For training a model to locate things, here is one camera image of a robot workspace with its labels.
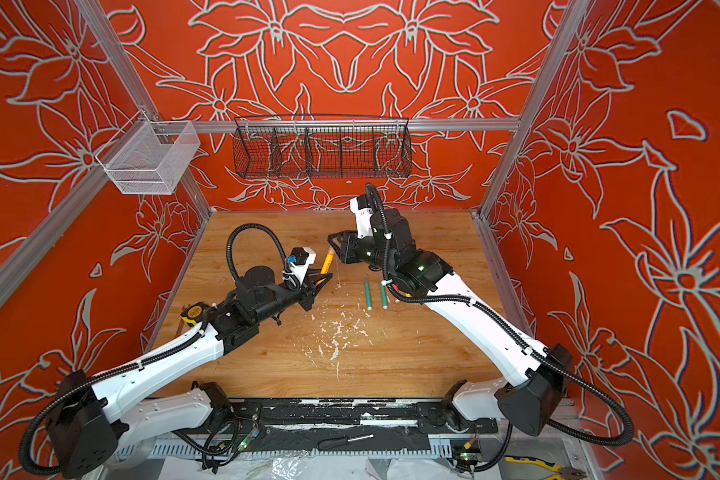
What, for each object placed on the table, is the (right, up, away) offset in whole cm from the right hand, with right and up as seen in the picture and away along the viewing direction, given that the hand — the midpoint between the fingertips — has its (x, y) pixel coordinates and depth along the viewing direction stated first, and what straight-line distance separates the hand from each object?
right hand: (326, 237), depth 66 cm
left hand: (0, -8, +5) cm, 10 cm away
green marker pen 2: (+16, -19, +29) cm, 38 cm away
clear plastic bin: (-59, +26, +26) cm, 69 cm away
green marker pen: (+10, -18, +29) cm, 36 cm away
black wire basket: (-5, +31, +34) cm, 46 cm away
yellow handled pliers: (+54, -53, 0) cm, 76 cm away
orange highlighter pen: (0, -6, +2) cm, 7 cm away
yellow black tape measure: (-43, -23, +22) cm, 53 cm away
